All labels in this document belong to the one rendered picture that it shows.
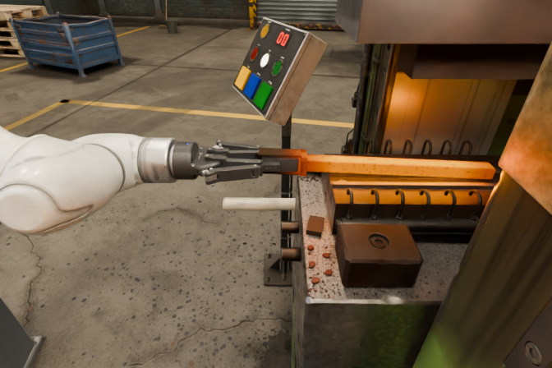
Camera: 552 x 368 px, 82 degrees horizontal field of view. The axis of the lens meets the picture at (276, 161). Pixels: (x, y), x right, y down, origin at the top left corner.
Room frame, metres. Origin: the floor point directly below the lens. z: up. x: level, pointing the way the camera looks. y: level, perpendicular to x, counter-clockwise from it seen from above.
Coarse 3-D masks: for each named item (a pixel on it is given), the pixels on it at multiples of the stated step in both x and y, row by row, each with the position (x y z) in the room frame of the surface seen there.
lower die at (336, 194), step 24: (336, 192) 0.48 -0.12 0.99; (360, 192) 0.48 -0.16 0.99; (384, 192) 0.48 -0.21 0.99; (408, 192) 0.48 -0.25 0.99; (432, 192) 0.48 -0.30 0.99; (456, 192) 0.48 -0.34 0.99; (480, 192) 0.48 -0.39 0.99; (336, 216) 0.45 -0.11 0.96; (360, 216) 0.45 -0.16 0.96; (384, 216) 0.44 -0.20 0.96; (408, 216) 0.44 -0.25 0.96; (432, 216) 0.44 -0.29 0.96; (456, 216) 0.44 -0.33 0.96; (480, 216) 0.44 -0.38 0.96
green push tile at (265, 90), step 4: (264, 84) 0.98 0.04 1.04; (268, 84) 0.98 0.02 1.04; (260, 88) 0.99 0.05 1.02; (264, 88) 0.97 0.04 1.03; (268, 88) 0.95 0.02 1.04; (272, 88) 0.94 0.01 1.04; (260, 92) 0.98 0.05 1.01; (264, 92) 0.96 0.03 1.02; (268, 92) 0.94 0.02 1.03; (256, 96) 0.98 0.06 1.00; (260, 96) 0.96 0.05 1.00; (264, 96) 0.94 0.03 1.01; (268, 96) 0.93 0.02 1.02; (256, 100) 0.97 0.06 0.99; (260, 100) 0.95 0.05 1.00; (264, 100) 0.93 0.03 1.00; (256, 104) 0.96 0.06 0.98; (260, 104) 0.94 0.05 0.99; (264, 104) 0.93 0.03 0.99; (260, 108) 0.93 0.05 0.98
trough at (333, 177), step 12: (336, 180) 0.53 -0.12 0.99; (348, 180) 0.53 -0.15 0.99; (360, 180) 0.53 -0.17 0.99; (372, 180) 0.53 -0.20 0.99; (384, 180) 0.53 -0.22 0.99; (396, 180) 0.53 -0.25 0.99; (408, 180) 0.53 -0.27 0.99; (420, 180) 0.53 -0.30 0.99; (432, 180) 0.53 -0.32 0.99; (444, 180) 0.53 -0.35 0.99; (456, 180) 0.53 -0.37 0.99; (468, 180) 0.53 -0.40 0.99; (480, 180) 0.53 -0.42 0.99; (492, 180) 0.53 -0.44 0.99
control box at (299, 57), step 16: (272, 32) 1.13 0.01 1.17; (288, 32) 1.04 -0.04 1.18; (304, 32) 0.97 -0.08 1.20; (272, 48) 1.08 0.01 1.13; (288, 48) 0.99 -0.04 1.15; (304, 48) 0.94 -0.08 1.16; (320, 48) 0.96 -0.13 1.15; (256, 64) 1.11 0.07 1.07; (272, 64) 1.02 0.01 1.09; (288, 64) 0.94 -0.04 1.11; (304, 64) 0.94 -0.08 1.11; (272, 80) 0.97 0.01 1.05; (288, 80) 0.92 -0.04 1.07; (304, 80) 0.94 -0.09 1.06; (272, 96) 0.92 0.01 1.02; (288, 96) 0.92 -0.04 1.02; (272, 112) 0.90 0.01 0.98; (288, 112) 0.92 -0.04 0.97
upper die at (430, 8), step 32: (352, 0) 0.50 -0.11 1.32; (384, 0) 0.45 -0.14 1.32; (416, 0) 0.44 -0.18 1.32; (448, 0) 0.44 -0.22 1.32; (480, 0) 0.44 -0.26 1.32; (512, 0) 0.44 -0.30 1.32; (544, 0) 0.44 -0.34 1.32; (352, 32) 0.48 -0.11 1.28; (384, 32) 0.45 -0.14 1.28; (416, 32) 0.44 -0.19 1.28; (448, 32) 0.44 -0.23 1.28; (480, 32) 0.44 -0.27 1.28; (512, 32) 0.44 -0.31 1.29; (544, 32) 0.44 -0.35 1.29
